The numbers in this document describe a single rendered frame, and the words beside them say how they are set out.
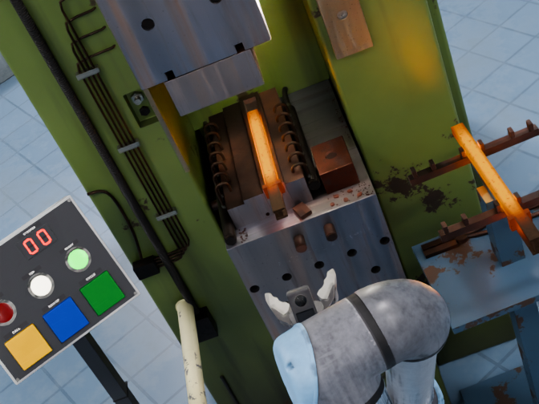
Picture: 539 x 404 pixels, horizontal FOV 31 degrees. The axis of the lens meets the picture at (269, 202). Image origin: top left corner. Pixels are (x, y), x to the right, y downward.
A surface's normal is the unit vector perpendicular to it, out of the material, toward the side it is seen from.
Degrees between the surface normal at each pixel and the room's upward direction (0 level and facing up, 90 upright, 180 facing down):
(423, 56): 90
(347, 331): 29
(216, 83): 90
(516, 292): 0
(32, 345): 60
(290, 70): 90
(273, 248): 90
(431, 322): 78
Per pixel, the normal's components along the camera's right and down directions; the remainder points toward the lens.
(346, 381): 0.33, 0.29
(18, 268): 0.30, -0.01
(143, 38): 0.16, 0.60
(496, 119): -0.33, -0.72
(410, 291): 0.37, -0.75
